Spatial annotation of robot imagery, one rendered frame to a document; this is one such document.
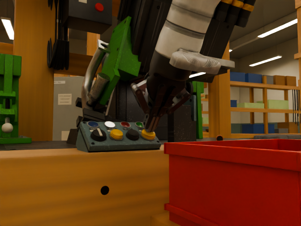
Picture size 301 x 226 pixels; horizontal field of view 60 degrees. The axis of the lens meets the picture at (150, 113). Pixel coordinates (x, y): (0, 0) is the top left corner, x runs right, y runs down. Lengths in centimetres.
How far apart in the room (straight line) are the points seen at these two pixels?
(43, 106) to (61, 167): 63
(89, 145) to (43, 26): 73
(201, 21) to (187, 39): 3
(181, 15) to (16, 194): 37
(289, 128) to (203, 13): 689
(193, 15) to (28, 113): 77
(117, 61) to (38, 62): 41
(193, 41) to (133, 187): 28
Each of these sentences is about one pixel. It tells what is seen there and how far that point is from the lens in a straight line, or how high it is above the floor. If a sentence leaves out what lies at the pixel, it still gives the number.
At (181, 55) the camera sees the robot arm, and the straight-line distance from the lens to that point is 39.
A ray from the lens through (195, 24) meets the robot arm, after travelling 43.
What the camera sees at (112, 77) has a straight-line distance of 72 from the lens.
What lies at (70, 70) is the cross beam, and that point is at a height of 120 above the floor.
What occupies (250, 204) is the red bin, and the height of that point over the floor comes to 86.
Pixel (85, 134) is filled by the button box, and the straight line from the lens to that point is 50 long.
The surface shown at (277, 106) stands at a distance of 696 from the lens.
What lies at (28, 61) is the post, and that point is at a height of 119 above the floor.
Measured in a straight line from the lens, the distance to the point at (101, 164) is 47.
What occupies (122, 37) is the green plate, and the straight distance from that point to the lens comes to 78.
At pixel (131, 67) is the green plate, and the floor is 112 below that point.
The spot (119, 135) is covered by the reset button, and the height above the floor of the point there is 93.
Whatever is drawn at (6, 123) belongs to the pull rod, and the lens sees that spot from 81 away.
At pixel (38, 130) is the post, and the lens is 106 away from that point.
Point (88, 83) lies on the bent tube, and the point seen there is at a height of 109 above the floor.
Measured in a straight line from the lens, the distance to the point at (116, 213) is 50.
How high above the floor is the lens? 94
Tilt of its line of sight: 4 degrees up
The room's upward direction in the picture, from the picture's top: straight up
